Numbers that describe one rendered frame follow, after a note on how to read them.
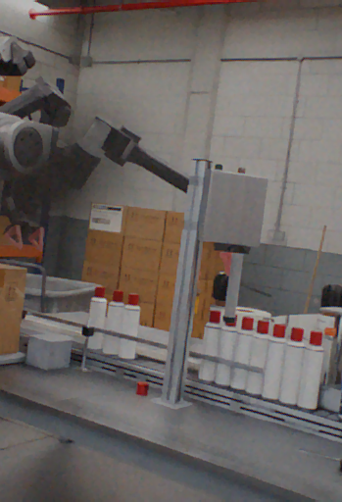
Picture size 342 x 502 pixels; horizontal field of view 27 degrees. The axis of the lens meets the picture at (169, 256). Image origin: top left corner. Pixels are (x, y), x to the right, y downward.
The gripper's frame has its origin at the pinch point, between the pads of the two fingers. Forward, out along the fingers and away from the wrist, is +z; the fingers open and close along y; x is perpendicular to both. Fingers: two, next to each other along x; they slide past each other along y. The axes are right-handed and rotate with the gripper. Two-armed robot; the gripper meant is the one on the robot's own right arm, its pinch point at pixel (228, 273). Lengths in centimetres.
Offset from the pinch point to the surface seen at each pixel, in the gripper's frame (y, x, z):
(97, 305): 35.4, 19.5, 15.6
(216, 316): -8.4, 19.4, 11.5
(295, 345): -34.3, 21.1, 14.8
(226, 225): -15.0, 31.4, -14.7
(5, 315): 52, 42, 21
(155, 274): 214, -267, 28
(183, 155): 296, -409, -84
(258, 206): -20.0, 24.5, -20.7
